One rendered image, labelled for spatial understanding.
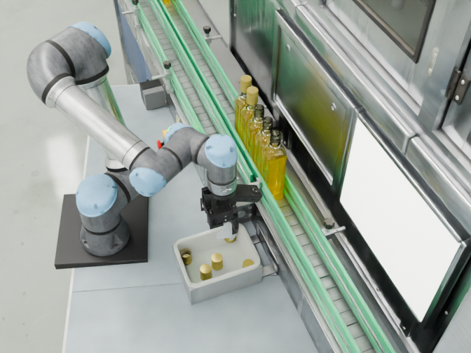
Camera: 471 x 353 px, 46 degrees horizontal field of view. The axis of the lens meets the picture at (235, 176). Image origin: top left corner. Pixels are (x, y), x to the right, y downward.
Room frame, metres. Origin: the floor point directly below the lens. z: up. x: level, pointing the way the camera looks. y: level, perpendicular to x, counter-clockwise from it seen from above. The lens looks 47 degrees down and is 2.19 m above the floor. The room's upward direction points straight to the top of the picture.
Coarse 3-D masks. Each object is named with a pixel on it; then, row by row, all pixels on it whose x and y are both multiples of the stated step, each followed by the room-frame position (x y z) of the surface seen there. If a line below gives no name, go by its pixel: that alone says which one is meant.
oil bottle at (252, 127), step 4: (252, 120) 1.24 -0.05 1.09; (248, 124) 1.24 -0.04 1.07; (252, 124) 1.22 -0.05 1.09; (256, 124) 1.22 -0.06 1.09; (260, 124) 1.22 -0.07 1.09; (248, 128) 1.24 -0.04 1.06; (252, 128) 1.21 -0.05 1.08; (256, 128) 1.21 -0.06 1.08; (260, 128) 1.21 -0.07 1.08; (248, 132) 1.24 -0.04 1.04; (252, 132) 1.21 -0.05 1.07; (256, 132) 1.20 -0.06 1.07; (248, 136) 1.24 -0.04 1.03; (252, 136) 1.21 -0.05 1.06; (248, 140) 1.23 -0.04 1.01; (252, 140) 1.21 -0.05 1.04; (248, 144) 1.23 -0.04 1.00; (252, 144) 1.21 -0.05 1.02; (248, 148) 1.23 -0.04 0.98; (252, 148) 1.21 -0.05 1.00; (248, 152) 1.23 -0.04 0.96; (252, 152) 1.21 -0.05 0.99; (252, 156) 1.20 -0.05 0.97
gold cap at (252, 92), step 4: (248, 88) 1.30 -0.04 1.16; (252, 88) 1.30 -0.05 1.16; (256, 88) 1.30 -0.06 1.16; (248, 92) 1.28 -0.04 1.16; (252, 92) 1.28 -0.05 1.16; (256, 92) 1.28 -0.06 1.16; (248, 96) 1.28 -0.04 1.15; (252, 96) 1.27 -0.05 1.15; (256, 96) 1.28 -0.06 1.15; (248, 100) 1.28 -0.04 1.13; (252, 100) 1.27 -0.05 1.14; (256, 100) 1.28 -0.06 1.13; (252, 104) 1.27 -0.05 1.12
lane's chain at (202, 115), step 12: (144, 0) 2.28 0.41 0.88; (144, 12) 2.18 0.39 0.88; (156, 24) 2.08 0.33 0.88; (156, 36) 1.99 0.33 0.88; (168, 48) 1.91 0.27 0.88; (180, 72) 1.75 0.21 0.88; (192, 96) 1.61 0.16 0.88; (204, 108) 1.54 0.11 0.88; (204, 120) 1.47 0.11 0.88; (216, 132) 1.41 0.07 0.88; (240, 180) 1.19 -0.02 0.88
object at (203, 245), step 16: (240, 224) 1.04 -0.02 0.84; (192, 240) 0.99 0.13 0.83; (208, 240) 1.01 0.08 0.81; (224, 240) 1.02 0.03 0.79; (240, 240) 1.02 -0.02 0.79; (192, 256) 0.98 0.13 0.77; (208, 256) 0.98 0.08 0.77; (224, 256) 0.98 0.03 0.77; (240, 256) 0.98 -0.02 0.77; (256, 256) 0.93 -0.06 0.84; (192, 272) 0.92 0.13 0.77; (224, 272) 0.92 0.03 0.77; (240, 272) 0.87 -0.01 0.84; (192, 288) 0.84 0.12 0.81
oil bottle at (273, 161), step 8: (280, 144) 1.14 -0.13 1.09; (264, 152) 1.13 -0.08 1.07; (272, 152) 1.11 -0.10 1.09; (280, 152) 1.11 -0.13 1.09; (264, 160) 1.12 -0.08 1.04; (272, 160) 1.10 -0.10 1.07; (280, 160) 1.11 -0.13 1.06; (264, 168) 1.12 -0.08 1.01; (272, 168) 1.10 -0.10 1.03; (280, 168) 1.11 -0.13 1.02; (264, 176) 1.12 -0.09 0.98; (272, 176) 1.10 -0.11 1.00; (280, 176) 1.11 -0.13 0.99; (272, 184) 1.10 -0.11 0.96; (280, 184) 1.11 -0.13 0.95; (272, 192) 1.10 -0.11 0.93; (280, 192) 1.11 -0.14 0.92
